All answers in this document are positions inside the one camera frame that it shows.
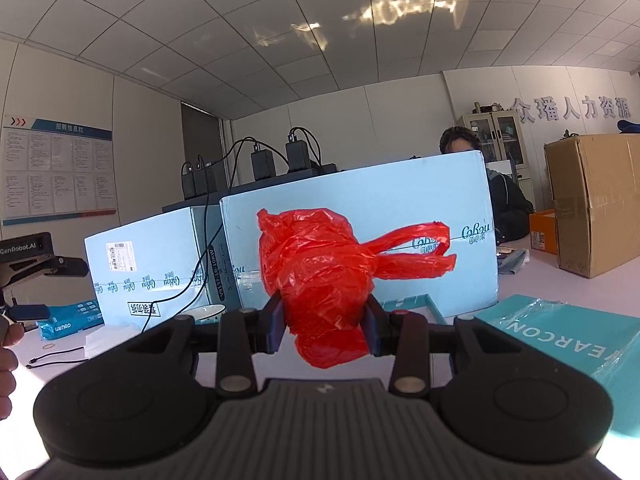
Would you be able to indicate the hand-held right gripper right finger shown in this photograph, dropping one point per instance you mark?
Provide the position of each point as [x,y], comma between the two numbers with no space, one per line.
[372,330]

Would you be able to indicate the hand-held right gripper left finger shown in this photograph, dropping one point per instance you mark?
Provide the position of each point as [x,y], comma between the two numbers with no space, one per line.
[276,325]

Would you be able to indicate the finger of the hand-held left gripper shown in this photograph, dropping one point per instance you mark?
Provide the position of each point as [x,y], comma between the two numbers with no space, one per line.
[65,266]
[30,312]

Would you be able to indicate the red plastic bag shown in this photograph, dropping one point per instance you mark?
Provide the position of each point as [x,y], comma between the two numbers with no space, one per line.
[320,280]

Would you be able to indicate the person's left hand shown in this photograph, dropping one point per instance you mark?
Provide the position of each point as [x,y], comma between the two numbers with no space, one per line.
[7,375]

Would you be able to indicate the blue packet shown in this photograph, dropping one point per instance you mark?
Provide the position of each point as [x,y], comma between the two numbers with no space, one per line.
[70,316]

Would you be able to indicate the white bowl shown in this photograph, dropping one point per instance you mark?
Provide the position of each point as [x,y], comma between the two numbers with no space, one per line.
[207,311]

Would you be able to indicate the light blue carton with label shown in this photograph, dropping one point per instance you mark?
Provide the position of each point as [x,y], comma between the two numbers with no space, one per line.
[145,245]

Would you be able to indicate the large light blue carton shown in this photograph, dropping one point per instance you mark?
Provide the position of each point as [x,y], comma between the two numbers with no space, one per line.
[400,195]

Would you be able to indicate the black power adapter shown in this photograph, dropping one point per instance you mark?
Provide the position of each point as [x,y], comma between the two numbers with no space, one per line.
[298,152]
[189,180]
[206,177]
[263,164]

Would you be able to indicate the light grey cloth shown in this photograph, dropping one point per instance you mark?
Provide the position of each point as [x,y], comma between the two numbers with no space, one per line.
[512,261]

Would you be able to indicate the dark door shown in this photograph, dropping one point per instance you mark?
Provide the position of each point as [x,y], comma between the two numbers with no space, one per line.
[202,140]

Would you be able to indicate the teal flat box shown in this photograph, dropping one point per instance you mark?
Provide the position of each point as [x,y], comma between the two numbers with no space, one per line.
[560,330]

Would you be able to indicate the orange box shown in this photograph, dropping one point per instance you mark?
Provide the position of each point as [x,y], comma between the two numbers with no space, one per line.
[544,232]

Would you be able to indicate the glass door cabinet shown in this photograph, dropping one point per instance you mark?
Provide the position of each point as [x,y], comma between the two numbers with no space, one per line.
[500,135]

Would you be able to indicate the brown cardboard box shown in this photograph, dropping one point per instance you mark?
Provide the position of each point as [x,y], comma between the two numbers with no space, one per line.
[600,200]

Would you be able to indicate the blue object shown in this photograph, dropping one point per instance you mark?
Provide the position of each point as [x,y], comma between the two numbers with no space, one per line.
[629,126]

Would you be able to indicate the wall notice board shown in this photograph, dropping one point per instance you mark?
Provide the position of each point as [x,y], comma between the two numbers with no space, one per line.
[60,170]

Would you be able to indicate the wall lettering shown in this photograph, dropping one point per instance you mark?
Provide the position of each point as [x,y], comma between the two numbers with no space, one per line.
[570,109]

